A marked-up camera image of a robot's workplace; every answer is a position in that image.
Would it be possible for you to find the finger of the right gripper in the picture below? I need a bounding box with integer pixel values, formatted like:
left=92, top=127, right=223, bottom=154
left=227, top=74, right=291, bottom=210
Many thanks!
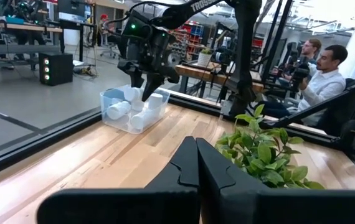
left=116, top=60, right=146, bottom=89
left=141, top=66, right=181, bottom=103

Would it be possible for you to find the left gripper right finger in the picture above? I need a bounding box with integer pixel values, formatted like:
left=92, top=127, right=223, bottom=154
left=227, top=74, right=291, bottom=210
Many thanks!
left=196, top=138, right=260, bottom=191

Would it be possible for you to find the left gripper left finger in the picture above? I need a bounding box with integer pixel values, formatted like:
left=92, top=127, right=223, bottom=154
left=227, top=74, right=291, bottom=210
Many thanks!
left=144, top=136, right=201, bottom=190

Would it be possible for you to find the white pill bottle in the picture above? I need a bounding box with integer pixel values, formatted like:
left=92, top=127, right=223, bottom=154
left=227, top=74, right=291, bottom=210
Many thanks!
left=106, top=101, right=132, bottom=121
left=148, top=92, right=164, bottom=110
left=130, top=109, right=158, bottom=131
left=123, top=86, right=141, bottom=102
left=131, top=100, right=146, bottom=112

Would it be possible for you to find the clear plastic basket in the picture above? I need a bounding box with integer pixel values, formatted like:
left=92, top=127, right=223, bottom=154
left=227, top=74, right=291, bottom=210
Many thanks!
left=99, top=84, right=171, bottom=135

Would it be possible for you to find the wooden table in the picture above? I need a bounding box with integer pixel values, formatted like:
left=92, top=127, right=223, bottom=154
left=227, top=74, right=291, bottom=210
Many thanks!
left=174, top=60, right=267, bottom=97

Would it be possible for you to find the person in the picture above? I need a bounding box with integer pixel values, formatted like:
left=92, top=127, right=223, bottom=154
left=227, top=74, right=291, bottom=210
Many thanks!
left=278, top=38, right=323, bottom=77
left=253, top=44, right=349, bottom=125
left=98, top=13, right=110, bottom=41

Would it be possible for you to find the green plant in white pot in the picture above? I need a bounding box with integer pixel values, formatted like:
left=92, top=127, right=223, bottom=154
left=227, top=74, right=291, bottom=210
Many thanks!
left=214, top=104, right=325, bottom=190

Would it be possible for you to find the small plant in white pot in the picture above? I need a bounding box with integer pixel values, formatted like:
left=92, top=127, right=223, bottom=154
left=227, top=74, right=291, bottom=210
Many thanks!
left=197, top=48, right=213, bottom=68

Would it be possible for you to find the black box with orange lights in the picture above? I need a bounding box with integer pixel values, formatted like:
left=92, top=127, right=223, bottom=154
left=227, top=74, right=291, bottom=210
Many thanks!
left=38, top=52, right=74, bottom=87

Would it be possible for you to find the black monitor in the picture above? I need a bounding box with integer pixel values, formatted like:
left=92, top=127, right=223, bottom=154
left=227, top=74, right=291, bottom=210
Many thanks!
left=57, top=0, right=87, bottom=22

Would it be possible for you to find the wooden workbench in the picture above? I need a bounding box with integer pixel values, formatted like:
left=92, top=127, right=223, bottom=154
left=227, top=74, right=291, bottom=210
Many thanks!
left=0, top=17, right=64, bottom=68

